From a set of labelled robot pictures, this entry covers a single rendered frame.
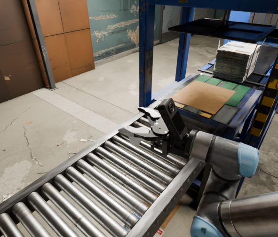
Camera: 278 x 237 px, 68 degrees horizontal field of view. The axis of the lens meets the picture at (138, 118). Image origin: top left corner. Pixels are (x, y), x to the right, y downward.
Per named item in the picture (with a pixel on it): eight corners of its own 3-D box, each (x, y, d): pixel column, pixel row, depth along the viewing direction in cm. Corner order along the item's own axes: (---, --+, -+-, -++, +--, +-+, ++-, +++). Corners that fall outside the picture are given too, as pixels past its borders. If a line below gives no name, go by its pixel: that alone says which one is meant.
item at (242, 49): (242, 83, 187) (251, 54, 172) (210, 75, 202) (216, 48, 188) (253, 71, 211) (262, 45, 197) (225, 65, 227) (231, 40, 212)
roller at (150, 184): (162, 201, 94) (163, 194, 91) (93, 154, 118) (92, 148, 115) (168, 193, 97) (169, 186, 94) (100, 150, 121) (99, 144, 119)
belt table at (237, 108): (232, 140, 136) (235, 128, 131) (152, 108, 170) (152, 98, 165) (258, 100, 181) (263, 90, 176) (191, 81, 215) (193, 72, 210)
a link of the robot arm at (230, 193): (197, 208, 57) (204, 182, 51) (208, 180, 65) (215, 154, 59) (227, 222, 54) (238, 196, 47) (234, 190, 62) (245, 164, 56)
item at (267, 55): (259, 99, 182) (263, 89, 177) (192, 81, 216) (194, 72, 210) (288, 57, 281) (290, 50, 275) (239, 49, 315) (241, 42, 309)
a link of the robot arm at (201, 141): (207, 148, 49) (216, 128, 55) (189, 142, 51) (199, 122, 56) (203, 168, 54) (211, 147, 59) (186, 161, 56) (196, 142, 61)
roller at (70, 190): (125, 248, 78) (122, 245, 74) (54, 184, 102) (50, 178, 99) (133, 236, 80) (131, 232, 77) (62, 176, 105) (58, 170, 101)
